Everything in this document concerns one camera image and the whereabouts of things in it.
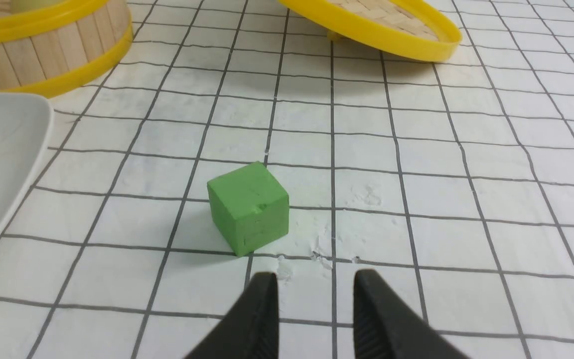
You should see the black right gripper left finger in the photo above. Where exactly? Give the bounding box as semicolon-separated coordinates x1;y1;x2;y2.
185;271;280;359

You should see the bamboo steamer basket yellow rim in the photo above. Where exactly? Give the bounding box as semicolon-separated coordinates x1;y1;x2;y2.
0;0;134;98

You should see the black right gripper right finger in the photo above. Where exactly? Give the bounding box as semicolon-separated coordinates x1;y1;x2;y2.
353;269;467;359

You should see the green cube block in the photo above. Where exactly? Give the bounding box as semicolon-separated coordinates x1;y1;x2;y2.
207;162;289;257

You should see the bamboo steamer lid yellow rim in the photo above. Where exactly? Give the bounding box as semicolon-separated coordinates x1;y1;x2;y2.
280;0;462;63

